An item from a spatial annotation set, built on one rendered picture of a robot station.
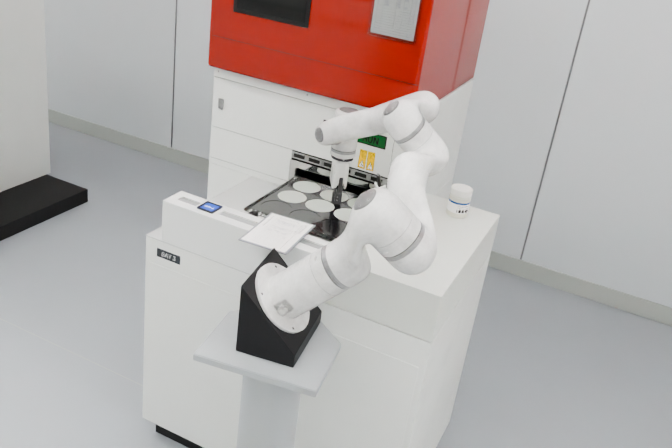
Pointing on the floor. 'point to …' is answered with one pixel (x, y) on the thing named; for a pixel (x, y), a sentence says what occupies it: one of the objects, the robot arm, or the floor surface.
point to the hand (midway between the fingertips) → (336, 197)
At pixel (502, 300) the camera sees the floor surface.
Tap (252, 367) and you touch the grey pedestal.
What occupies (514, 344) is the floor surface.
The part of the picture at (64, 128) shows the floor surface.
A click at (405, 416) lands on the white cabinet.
